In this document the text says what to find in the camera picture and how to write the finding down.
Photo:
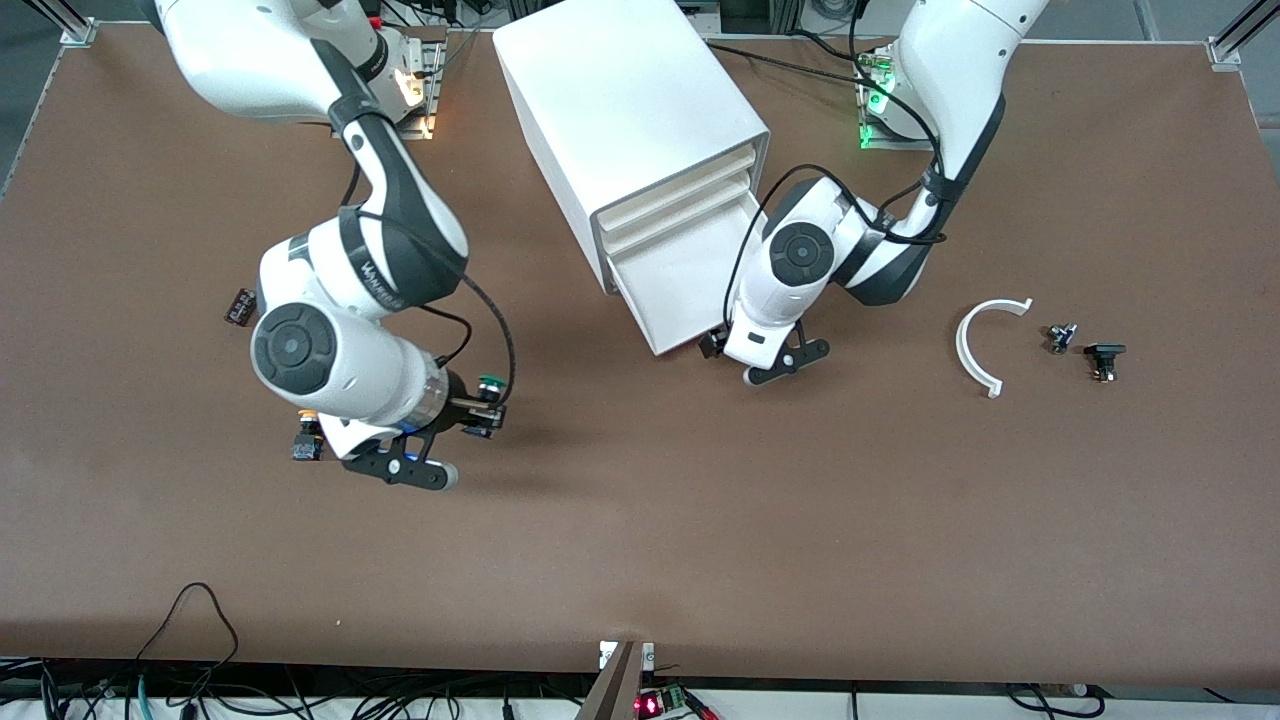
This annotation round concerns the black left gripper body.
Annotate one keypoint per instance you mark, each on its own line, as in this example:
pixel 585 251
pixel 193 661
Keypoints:
pixel 712 343

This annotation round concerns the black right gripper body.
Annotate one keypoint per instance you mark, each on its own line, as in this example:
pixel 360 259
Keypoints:
pixel 459 393

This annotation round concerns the green push button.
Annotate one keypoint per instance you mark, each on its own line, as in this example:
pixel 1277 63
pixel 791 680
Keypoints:
pixel 490 382

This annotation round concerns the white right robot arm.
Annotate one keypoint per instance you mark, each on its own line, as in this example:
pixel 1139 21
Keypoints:
pixel 330 360

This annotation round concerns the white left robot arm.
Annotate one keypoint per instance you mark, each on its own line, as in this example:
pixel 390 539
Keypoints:
pixel 800 250

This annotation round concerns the white shallow drawer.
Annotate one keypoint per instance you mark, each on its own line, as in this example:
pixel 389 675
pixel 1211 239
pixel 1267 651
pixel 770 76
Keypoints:
pixel 680 185
pixel 680 213

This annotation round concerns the yellow push button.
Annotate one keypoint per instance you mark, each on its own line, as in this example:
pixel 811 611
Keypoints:
pixel 305 440

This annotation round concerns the white drawer cabinet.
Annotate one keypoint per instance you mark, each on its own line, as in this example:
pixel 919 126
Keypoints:
pixel 620 90

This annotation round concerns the black cylindrical capacitor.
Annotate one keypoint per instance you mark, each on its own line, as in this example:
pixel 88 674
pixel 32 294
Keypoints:
pixel 240 305

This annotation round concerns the white curved plastic part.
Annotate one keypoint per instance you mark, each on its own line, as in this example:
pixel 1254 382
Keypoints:
pixel 960 350

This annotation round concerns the aluminium profile bar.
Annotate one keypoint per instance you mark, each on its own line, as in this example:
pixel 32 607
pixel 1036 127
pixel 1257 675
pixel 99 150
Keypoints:
pixel 615 690

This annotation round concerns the green circuit board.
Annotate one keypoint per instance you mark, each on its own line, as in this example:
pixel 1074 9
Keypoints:
pixel 650 705

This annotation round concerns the small silver black component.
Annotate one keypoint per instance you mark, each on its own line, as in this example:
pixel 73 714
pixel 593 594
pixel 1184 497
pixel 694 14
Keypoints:
pixel 1060 338

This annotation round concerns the small black switch component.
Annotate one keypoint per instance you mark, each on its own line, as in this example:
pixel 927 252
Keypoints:
pixel 1103 352

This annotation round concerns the aluminium frame rail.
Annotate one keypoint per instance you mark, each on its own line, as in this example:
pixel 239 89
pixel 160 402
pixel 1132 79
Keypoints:
pixel 900 705

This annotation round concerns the aluminium frame post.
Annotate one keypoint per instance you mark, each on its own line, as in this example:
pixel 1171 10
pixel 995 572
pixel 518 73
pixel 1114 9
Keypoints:
pixel 75 30
pixel 1235 35

